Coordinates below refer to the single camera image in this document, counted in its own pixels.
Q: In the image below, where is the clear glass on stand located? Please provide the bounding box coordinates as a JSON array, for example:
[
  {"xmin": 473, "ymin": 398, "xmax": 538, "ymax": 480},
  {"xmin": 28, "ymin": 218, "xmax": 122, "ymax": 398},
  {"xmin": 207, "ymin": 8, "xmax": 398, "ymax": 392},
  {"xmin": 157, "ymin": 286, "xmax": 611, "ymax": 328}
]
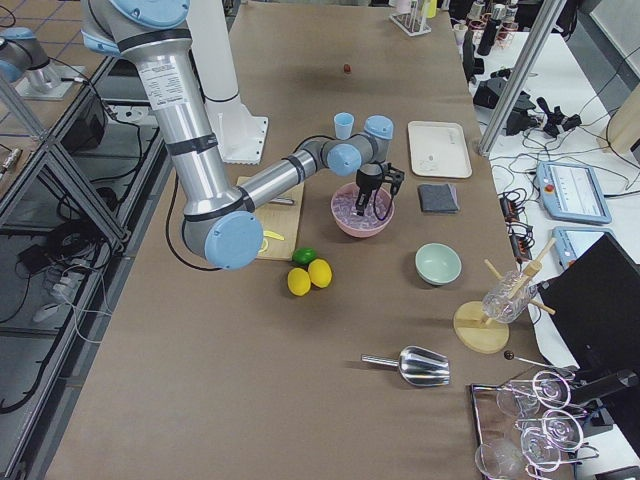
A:
[{"xmin": 482, "ymin": 271, "xmax": 536, "ymax": 324}]

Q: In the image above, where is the pink bowl of ice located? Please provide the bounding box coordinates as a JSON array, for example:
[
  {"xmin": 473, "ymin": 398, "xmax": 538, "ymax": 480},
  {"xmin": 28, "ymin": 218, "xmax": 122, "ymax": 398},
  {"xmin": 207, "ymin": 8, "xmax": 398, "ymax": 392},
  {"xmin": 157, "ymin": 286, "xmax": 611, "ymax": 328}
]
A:
[{"xmin": 330, "ymin": 181, "xmax": 396, "ymax": 239}]

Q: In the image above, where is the yellow plastic knife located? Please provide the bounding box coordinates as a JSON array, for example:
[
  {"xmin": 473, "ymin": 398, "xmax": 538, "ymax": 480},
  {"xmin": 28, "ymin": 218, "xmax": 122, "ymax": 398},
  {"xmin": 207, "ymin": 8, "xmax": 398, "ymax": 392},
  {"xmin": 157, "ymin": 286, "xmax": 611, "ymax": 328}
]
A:
[{"xmin": 263, "ymin": 230, "xmax": 285, "ymax": 241}]

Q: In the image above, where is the blue teach pendant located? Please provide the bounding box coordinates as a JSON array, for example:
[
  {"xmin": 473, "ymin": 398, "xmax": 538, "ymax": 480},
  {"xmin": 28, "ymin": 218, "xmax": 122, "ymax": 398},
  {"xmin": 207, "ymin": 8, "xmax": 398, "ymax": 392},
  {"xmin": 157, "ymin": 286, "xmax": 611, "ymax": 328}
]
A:
[
  {"xmin": 536, "ymin": 161, "xmax": 612, "ymax": 225},
  {"xmin": 551, "ymin": 226, "xmax": 614, "ymax": 270}
]

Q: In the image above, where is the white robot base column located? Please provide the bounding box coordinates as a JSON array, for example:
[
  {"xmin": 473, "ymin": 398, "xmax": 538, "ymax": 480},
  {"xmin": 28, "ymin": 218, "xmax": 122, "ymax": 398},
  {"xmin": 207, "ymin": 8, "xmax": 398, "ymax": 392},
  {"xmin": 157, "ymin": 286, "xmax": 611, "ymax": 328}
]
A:
[{"xmin": 187, "ymin": 0, "xmax": 268, "ymax": 165}]

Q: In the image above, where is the wooden glass drying stand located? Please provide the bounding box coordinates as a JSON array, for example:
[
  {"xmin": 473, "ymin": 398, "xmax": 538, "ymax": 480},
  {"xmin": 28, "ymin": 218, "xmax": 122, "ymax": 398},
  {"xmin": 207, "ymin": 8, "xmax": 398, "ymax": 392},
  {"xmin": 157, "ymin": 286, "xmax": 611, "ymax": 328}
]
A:
[{"xmin": 453, "ymin": 238, "xmax": 556, "ymax": 354}]

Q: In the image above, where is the wine glass rack tray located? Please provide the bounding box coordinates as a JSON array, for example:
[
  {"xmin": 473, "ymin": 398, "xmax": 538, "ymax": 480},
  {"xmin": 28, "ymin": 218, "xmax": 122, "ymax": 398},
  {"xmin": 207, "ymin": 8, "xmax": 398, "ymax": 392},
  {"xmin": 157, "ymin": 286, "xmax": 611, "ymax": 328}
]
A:
[{"xmin": 469, "ymin": 369, "xmax": 600, "ymax": 479}]

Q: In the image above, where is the pale pink cup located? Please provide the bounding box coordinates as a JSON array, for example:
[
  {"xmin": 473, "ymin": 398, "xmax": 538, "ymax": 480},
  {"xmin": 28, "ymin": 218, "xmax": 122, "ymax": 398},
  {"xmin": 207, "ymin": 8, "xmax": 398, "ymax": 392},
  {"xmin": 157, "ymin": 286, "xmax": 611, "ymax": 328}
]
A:
[{"xmin": 395, "ymin": 0, "xmax": 411, "ymax": 15}]

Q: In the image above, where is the light blue cup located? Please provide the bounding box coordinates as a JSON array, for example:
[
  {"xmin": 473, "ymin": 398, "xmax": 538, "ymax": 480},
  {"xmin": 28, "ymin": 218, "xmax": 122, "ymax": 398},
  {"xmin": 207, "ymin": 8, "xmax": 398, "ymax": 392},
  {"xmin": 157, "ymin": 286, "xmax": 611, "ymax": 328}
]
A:
[{"xmin": 333, "ymin": 112, "xmax": 355, "ymax": 140}]

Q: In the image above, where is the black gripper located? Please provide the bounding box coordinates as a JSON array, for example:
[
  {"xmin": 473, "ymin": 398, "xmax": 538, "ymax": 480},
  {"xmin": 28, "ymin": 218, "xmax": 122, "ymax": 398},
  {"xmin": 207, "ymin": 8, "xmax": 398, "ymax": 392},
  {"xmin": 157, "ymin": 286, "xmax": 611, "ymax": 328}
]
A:
[{"xmin": 355, "ymin": 163, "xmax": 384, "ymax": 216}]

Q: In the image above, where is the folded grey cloth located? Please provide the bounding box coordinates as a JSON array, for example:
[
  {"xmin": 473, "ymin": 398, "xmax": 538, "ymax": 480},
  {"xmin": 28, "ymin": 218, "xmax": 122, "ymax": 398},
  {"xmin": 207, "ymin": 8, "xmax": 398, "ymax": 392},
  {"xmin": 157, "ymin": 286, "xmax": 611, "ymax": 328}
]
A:
[{"xmin": 418, "ymin": 183, "xmax": 459, "ymax": 214}]

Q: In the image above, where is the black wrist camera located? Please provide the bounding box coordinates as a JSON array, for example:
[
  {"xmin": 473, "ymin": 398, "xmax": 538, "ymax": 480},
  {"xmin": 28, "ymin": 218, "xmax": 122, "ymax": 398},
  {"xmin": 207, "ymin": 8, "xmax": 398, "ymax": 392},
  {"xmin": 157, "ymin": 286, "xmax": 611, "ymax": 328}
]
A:
[{"xmin": 386, "ymin": 162, "xmax": 405, "ymax": 197}]

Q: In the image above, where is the green lime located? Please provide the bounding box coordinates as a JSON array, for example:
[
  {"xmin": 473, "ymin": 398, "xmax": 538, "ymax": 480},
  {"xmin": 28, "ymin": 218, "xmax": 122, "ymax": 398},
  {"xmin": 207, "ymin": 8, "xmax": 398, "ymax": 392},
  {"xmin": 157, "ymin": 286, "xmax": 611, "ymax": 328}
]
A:
[{"xmin": 292, "ymin": 247, "xmax": 318, "ymax": 266}]

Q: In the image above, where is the yellow lemon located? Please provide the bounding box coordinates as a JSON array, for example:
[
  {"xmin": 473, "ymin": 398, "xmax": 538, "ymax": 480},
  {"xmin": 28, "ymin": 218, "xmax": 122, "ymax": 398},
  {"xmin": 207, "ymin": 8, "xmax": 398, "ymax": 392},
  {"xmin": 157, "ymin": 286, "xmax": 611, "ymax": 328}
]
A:
[
  {"xmin": 287, "ymin": 267, "xmax": 311, "ymax": 296},
  {"xmin": 307, "ymin": 258, "xmax": 333, "ymax": 288}
]

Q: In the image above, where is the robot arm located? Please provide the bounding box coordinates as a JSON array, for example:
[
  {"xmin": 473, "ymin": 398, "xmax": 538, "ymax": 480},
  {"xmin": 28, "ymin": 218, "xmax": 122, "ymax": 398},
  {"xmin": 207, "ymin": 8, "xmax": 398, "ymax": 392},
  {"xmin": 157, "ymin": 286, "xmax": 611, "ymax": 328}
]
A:
[{"xmin": 1, "ymin": 27, "xmax": 71, "ymax": 101}]

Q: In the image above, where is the cream rabbit tray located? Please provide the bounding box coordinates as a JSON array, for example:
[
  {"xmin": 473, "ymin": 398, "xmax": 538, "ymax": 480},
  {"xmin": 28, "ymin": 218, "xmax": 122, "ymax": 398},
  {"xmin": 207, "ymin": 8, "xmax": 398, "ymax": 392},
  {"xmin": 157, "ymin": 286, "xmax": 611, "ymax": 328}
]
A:
[{"xmin": 408, "ymin": 120, "xmax": 472, "ymax": 179}]

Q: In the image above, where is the aluminium frame post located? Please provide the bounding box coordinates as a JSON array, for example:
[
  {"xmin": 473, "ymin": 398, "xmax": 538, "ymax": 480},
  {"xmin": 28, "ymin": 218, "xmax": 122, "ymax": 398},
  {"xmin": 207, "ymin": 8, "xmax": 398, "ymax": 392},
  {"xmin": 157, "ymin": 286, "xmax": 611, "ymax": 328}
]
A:
[{"xmin": 478, "ymin": 0, "xmax": 566, "ymax": 158}]

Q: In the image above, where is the yellow green cup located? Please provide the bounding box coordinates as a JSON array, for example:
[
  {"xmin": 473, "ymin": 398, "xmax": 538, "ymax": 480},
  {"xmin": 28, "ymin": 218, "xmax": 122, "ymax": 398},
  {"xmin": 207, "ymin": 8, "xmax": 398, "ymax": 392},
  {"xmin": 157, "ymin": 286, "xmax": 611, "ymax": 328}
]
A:
[{"xmin": 423, "ymin": 0, "xmax": 438, "ymax": 19}]

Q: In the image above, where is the metal ice scoop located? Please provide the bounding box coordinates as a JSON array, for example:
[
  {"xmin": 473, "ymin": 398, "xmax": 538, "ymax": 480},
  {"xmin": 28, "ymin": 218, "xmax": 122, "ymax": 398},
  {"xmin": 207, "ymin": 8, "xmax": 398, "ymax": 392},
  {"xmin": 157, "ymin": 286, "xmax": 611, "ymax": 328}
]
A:
[{"xmin": 361, "ymin": 346, "xmax": 451, "ymax": 388}]

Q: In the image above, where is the wooden cutting board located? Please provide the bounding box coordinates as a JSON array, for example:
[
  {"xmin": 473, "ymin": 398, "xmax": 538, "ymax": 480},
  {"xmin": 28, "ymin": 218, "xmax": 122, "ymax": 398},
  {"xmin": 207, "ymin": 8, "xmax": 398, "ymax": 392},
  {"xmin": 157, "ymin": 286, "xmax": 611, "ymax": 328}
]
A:
[{"xmin": 255, "ymin": 184, "xmax": 304, "ymax": 260}]

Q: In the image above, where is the black monitor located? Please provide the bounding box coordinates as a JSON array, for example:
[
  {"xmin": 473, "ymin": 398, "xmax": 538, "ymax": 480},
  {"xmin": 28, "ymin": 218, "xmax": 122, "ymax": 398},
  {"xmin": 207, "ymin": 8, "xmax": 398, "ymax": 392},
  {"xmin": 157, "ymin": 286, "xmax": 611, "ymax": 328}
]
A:
[{"xmin": 537, "ymin": 231, "xmax": 640, "ymax": 371}]

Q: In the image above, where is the white wire cup rack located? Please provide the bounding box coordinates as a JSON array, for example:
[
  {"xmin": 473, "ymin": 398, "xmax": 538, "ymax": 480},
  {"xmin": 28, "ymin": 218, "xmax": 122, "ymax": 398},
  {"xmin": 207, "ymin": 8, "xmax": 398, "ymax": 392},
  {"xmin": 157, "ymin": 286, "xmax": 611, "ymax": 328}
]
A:
[{"xmin": 389, "ymin": 0, "xmax": 431, "ymax": 37}]

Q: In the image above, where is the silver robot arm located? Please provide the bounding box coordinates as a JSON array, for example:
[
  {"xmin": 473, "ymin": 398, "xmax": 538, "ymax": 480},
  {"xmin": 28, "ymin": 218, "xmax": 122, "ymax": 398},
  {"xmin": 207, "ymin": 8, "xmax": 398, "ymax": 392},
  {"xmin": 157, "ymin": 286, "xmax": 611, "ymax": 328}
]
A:
[{"xmin": 81, "ymin": 1, "xmax": 394, "ymax": 270}]

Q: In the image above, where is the mint green bowl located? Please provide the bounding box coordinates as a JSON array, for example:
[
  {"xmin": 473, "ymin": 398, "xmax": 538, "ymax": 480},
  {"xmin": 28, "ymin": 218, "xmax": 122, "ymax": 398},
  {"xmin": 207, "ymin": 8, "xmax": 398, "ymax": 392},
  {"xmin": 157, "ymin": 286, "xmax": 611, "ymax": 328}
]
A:
[{"xmin": 414, "ymin": 243, "xmax": 462, "ymax": 286}]

